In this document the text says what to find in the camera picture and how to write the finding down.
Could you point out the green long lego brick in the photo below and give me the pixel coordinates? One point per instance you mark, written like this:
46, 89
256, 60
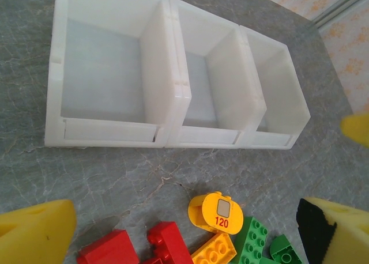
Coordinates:
252, 238

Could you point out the yellow long lego brick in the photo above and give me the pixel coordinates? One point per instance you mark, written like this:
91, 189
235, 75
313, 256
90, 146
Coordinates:
214, 251

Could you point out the white plastic bin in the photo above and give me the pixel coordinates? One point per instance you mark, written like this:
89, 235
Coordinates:
101, 73
288, 102
199, 102

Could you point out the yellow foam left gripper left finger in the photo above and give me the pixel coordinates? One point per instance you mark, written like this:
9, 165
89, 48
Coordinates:
31, 235

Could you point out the red long lego brick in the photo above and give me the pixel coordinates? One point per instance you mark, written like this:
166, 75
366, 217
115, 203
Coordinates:
170, 241

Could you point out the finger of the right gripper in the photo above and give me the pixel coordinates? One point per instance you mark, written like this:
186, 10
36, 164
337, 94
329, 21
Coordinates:
357, 128

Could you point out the green rounded lego piece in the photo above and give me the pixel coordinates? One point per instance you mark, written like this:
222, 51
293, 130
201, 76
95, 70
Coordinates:
284, 251

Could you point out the aluminium corner post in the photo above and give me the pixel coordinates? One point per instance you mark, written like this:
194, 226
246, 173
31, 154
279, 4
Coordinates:
343, 6

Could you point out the red sloped lego brick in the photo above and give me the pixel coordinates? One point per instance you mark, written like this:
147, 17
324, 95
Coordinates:
109, 248

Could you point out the yellow round lego with 120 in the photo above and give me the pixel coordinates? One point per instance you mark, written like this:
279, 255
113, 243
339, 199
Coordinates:
222, 212

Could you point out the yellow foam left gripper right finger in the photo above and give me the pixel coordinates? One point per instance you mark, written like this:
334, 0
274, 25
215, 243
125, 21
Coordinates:
346, 235

